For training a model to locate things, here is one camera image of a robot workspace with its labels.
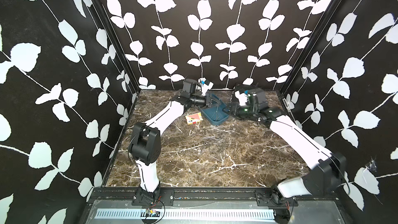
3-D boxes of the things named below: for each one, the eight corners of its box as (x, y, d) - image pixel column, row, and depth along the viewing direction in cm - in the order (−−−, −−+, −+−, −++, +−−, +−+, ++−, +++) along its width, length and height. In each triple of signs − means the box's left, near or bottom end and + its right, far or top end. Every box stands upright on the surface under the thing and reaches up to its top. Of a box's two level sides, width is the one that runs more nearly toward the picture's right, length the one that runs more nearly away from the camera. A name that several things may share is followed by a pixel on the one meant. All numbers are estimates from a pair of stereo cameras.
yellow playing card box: (188, 125, 103) (187, 123, 101) (185, 118, 107) (185, 116, 105) (203, 120, 106) (203, 118, 104) (200, 113, 109) (200, 111, 107)
